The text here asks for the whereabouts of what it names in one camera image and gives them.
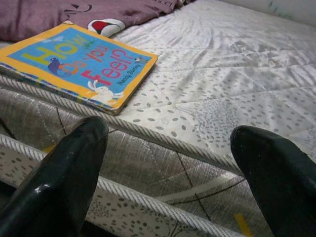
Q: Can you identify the white quilted mattress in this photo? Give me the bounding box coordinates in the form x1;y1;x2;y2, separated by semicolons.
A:
0;0;316;237

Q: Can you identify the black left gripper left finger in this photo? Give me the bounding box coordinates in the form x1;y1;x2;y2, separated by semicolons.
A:
0;115;109;237

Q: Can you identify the purple cartoon print blanket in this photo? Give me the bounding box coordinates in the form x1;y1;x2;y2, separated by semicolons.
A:
0;0;196;42

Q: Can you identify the dotted lower mattress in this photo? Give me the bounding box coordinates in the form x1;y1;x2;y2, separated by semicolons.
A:
0;134;250;237

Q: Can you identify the yellow blue children's picture book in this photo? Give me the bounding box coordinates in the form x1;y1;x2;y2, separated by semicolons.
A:
0;21;158;117

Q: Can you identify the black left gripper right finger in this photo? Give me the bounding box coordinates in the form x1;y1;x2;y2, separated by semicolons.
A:
230;125;316;237

